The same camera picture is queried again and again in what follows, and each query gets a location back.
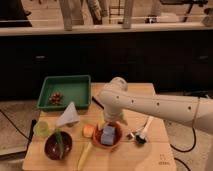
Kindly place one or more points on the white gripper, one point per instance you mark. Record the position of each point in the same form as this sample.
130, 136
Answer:
112, 115

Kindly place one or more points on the blue sponge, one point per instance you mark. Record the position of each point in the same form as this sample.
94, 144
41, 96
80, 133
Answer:
108, 135

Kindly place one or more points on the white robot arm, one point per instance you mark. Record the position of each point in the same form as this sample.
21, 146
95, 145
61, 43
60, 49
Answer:
186, 110

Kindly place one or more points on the red bowl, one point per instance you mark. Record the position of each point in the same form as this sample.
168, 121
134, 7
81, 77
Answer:
97, 137

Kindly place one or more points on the dark brown bowl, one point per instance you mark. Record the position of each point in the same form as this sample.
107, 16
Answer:
58, 147

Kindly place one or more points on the orange toy fruit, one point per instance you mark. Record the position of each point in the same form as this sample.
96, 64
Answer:
88, 130

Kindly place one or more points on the white black brush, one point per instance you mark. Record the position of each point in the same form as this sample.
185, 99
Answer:
139, 135

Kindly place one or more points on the yellow toy banana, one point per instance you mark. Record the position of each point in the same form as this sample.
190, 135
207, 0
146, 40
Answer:
84, 155

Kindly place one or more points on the white cone-shaped cloth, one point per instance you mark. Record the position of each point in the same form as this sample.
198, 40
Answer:
69, 117

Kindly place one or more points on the green toy vegetable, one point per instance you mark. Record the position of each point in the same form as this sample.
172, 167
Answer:
59, 140

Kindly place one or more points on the red brown toy cluster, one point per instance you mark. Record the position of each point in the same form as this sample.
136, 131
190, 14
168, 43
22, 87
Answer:
55, 98

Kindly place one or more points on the green plastic tray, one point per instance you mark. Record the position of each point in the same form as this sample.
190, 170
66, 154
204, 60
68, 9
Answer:
75, 88

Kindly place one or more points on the light green cup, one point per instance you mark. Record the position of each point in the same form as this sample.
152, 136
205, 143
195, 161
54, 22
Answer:
41, 129

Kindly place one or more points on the dark cabinet counter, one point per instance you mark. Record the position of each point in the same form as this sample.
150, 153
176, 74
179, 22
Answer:
172, 60

